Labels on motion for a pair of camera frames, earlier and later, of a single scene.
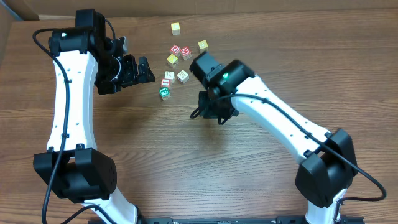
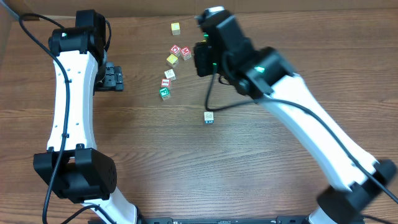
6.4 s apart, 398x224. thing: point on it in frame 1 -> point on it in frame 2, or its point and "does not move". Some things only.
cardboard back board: [55, 10] does not move
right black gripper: [209, 109] -> [201, 60]
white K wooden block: [170, 74] does not move
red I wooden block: [165, 83] does not move
